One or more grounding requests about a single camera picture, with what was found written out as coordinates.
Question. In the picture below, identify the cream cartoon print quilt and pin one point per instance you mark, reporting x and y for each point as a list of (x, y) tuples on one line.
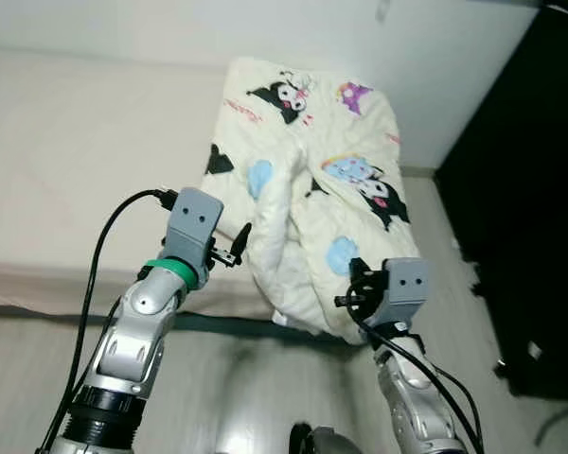
[(265, 142)]

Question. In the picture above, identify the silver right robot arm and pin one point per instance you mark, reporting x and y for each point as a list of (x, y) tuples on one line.
[(412, 397)]

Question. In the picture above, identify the pale skirting board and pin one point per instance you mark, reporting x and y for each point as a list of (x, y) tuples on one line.
[(418, 171)]

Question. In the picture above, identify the grey right robot leg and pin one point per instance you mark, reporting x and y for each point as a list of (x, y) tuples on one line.
[(327, 442)]

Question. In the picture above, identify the mattress with cream sheet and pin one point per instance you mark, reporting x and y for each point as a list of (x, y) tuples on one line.
[(76, 170)]

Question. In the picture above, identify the large black wardrobe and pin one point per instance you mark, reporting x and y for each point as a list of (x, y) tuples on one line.
[(521, 189)]

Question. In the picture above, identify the black stand leg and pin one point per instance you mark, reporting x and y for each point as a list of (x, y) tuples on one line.
[(554, 426)]

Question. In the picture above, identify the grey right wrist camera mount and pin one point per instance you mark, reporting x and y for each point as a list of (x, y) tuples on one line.
[(405, 288)]

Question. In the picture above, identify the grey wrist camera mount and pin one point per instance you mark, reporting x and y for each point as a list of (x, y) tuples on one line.
[(405, 288), (191, 227)]

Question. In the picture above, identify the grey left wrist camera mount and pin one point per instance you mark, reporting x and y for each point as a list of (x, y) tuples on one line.
[(191, 227)]

